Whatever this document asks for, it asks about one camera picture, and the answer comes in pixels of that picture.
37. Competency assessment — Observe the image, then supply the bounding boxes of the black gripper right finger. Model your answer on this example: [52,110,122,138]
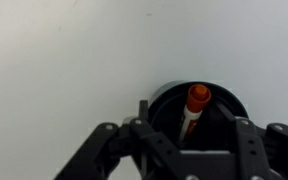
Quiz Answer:
[215,101,288,180]

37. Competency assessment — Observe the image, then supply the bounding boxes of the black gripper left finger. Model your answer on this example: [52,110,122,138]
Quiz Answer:
[53,99,185,180]

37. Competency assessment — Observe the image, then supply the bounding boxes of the orange capped white marker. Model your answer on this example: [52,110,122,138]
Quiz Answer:
[178,83,213,146]

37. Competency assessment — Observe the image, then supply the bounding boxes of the dark teal ceramic mug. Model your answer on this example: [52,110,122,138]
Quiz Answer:
[147,79,250,151]

